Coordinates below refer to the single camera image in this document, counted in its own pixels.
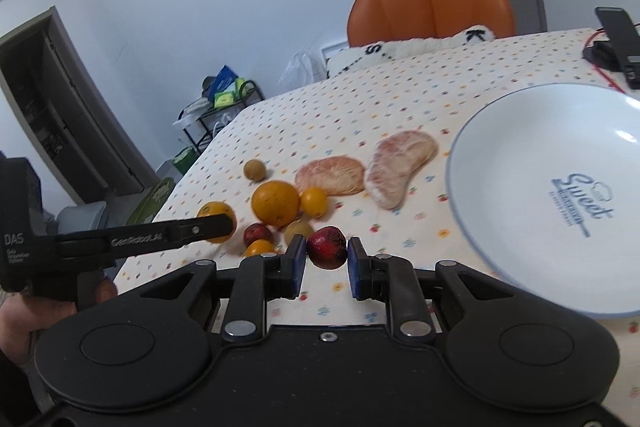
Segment dark red plum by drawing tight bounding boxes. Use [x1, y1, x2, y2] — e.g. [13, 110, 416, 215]
[243, 222, 273, 248]
[306, 227, 347, 270]

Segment large orange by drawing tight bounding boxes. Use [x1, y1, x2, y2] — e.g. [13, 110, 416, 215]
[250, 180, 300, 228]

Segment small orange mandarin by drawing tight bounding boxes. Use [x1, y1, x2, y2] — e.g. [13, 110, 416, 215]
[300, 186, 329, 219]
[244, 239, 276, 257]

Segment peeled pomelo segment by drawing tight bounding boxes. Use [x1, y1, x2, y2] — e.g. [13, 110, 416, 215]
[294, 155, 364, 196]
[364, 130, 438, 210]

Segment brown longan fruit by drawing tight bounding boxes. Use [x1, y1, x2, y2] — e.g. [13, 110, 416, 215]
[243, 158, 267, 182]

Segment person's left hand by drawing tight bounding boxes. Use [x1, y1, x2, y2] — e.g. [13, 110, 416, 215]
[0, 276, 120, 365]

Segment small orange front mandarin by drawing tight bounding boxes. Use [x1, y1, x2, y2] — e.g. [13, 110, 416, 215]
[244, 239, 276, 257]

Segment greenish brown kiwi fruit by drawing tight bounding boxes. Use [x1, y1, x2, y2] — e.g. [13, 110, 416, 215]
[283, 219, 314, 245]

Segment dotted cream tablecloth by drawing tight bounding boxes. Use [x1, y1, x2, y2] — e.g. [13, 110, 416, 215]
[115, 29, 639, 426]

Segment green package on rack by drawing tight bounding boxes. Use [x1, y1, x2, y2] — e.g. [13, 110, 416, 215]
[214, 91, 236, 108]

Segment white plate blue rim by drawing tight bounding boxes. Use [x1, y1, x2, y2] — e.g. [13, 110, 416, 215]
[446, 83, 639, 319]

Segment blue box on rack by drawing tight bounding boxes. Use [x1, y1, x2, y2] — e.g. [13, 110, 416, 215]
[206, 65, 239, 100]

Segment white plastic bag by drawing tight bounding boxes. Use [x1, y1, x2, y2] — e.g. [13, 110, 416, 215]
[277, 48, 328, 92]

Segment white fluffy letter cushion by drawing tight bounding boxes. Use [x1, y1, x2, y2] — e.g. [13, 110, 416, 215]
[326, 25, 496, 78]

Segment orange leather chair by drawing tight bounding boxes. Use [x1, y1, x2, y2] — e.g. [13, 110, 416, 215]
[347, 0, 515, 46]

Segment black wire rack shelf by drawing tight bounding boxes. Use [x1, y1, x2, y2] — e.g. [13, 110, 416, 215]
[172, 78, 266, 154]

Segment red cable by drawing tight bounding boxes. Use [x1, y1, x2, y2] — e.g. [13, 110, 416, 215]
[584, 27, 633, 96]

